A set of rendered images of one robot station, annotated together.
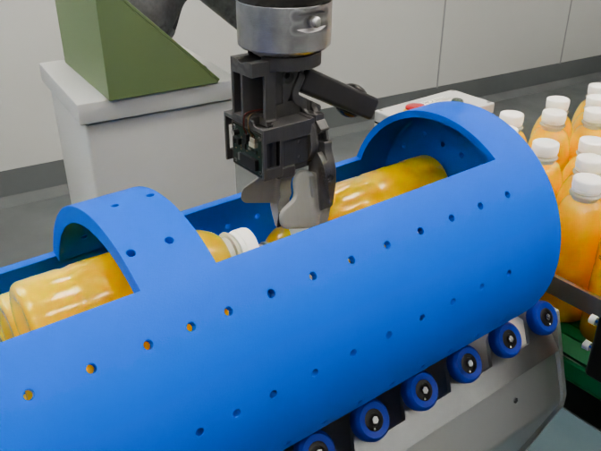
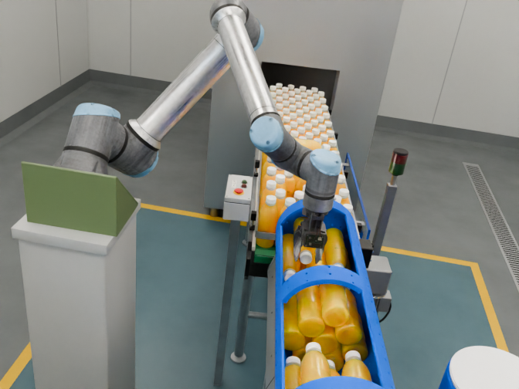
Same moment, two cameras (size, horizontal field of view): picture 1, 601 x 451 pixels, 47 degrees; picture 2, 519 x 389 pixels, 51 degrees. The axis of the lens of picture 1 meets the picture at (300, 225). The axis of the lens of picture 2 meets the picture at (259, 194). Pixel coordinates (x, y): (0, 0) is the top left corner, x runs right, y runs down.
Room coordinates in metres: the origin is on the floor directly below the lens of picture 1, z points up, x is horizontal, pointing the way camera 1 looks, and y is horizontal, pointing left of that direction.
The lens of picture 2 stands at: (-0.02, 1.28, 2.11)
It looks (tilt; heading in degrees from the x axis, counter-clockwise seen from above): 28 degrees down; 305
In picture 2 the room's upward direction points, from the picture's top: 7 degrees clockwise
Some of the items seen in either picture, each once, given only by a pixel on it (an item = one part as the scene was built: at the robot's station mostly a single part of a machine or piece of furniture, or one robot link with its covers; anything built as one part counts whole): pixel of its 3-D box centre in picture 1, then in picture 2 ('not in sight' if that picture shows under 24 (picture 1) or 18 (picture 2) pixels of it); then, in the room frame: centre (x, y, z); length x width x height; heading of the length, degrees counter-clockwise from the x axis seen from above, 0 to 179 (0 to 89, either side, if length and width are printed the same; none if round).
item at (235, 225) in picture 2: not in sight; (226, 303); (1.15, -0.24, 0.50); 0.04 x 0.04 x 1.00; 37
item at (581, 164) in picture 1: (588, 166); not in sight; (0.89, -0.41, 1.10); 0.04 x 0.04 x 0.02
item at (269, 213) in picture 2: not in sight; (267, 222); (1.00, -0.25, 1.00); 0.07 x 0.07 x 0.19
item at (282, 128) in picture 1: (278, 110); (313, 224); (0.65, 0.02, 1.27); 0.09 x 0.08 x 0.12; 127
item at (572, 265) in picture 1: (572, 252); not in sight; (0.83, -0.38, 1.00); 0.07 x 0.07 x 0.19
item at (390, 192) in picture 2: not in sight; (365, 285); (0.74, -0.77, 0.55); 0.04 x 0.04 x 1.10; 37
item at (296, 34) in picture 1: (286, 26); (319, 200); (0.66, 0.01, 1.35); 0.10 x 0.09 x 0.05; 37
